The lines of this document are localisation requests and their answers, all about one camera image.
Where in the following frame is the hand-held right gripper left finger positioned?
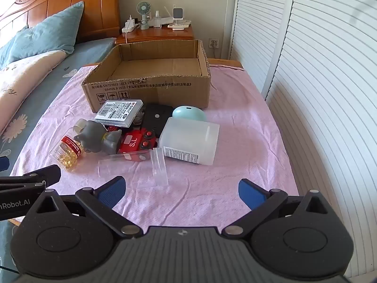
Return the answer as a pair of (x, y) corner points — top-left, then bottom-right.
(26, 176), (142, 239)

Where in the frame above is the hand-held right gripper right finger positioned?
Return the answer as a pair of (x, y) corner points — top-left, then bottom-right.
(221, 178), (339, 239)

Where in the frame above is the yellow capsule pill bottle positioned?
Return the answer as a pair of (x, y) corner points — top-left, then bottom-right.
(49, 119), (86, 172)

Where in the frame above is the grey rubber animal toy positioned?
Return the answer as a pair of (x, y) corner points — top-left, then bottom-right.
(74, 119), (123, 155)

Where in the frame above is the clear labelled plastic case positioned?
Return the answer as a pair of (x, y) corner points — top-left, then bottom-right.
(95, 100), (144, 128)

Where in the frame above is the white translucent plastic container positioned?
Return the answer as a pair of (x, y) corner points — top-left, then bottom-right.
(159, 117), (220, 166)

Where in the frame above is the mint green earbud case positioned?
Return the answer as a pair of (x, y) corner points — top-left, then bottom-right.
(172, 105), (208, 123)

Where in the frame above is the brown cardboard box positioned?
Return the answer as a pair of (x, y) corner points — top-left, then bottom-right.
(82, 39), (212, 113)

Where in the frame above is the pink towel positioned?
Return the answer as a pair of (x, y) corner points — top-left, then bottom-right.
(9, 62), (300, 234)

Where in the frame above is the black flat electronic device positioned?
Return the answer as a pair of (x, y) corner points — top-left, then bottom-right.
(141, 103), (174, 138)

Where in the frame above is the cream floral quilt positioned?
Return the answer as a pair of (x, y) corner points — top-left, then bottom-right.
(0, 50), (67, 134)

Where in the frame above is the blue grey bed sheet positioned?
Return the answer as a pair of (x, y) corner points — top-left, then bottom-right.
(0, 37), (117, 275)

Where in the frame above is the white louvered wardrobe door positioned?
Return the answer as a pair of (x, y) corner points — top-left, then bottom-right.
(228, 0), (297, 101)
(264, 0), (377, 283)

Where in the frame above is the wooden table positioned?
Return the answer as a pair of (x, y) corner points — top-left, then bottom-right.
(206, 59), (244, 70)

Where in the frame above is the blue pillow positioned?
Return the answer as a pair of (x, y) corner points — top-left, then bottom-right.
(0, 1), (85, 65)

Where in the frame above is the wooden nightstand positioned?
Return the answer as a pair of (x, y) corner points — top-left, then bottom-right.
(115, 24), (195, 46)

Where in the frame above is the wooden headboard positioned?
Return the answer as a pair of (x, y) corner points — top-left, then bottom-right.
(0, 0), (121, 45)

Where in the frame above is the small green desk fan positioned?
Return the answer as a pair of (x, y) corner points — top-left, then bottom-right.
(136, 1), (151, 30)

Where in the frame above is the small white clock device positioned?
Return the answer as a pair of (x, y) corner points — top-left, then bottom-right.
(172, 4), (184, 24)

